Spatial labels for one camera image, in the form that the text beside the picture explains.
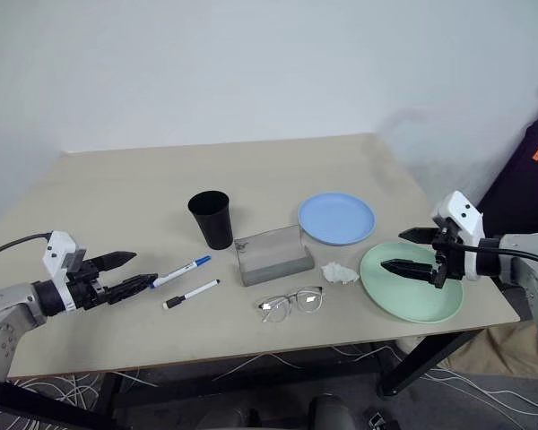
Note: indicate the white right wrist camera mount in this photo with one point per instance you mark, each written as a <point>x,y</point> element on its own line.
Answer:
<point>464,215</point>

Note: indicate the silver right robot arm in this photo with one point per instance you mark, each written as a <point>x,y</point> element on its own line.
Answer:
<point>526,269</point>

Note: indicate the black plastic cup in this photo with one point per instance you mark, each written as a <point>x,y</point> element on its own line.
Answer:
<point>213,224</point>

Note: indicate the black table leg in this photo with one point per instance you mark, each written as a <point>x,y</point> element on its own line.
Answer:
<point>49,410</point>
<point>426,360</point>

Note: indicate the tan cardboard piece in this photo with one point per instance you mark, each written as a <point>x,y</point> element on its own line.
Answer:
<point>497,349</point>

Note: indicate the grey glasses case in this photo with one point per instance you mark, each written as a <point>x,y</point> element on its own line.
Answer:
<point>273,264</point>

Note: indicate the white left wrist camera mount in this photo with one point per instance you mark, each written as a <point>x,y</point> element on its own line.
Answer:
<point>56,251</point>

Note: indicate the dark rounded shape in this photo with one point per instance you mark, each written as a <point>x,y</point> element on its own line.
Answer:
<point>332,414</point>

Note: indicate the black bag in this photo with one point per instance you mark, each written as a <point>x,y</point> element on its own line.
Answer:
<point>520,197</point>

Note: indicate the white marker black cap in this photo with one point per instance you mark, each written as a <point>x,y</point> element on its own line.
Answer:
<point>193,294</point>

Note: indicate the clear frame eyeglasses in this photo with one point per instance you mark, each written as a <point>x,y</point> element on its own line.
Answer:
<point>308,300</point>

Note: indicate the small black device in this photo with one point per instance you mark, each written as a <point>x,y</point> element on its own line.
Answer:
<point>381,421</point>

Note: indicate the blue round plate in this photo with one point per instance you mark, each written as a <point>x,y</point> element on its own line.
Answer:
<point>336,219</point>

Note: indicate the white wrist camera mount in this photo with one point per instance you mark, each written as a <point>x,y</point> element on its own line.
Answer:
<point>56,251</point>
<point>464,215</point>

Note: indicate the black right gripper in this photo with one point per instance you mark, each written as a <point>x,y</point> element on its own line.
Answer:
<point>448,264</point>

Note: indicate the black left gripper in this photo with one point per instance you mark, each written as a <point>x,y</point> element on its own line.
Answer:
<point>87,289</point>

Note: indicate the white tissue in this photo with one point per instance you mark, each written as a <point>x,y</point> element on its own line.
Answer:
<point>338,273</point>

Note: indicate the green round plate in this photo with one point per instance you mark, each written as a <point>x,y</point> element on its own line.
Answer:
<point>408,300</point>

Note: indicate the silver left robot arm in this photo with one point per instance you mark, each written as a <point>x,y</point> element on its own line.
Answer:
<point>9,309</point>

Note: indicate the white marker blue cap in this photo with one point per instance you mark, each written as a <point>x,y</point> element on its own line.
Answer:
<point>181,271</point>

